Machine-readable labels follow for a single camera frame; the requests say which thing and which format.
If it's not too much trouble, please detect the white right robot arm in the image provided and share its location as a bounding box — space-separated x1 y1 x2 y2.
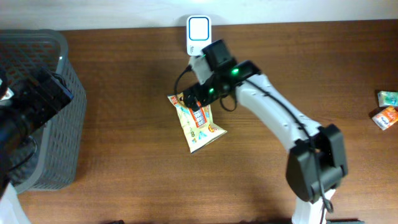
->
183 40 348 223

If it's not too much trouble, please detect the grey plastic mesh basket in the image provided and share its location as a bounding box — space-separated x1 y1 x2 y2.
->
1 30 87 194

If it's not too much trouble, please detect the yellow snack bag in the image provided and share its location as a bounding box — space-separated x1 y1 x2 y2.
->
167 93 227 154

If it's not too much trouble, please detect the orange tissue pack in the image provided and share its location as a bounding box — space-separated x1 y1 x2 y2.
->
372 106 397 131

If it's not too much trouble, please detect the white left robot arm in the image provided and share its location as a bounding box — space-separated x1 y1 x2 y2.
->
1 67 73 223

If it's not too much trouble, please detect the green tissue pack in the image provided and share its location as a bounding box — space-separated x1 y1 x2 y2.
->
377 91 398 108

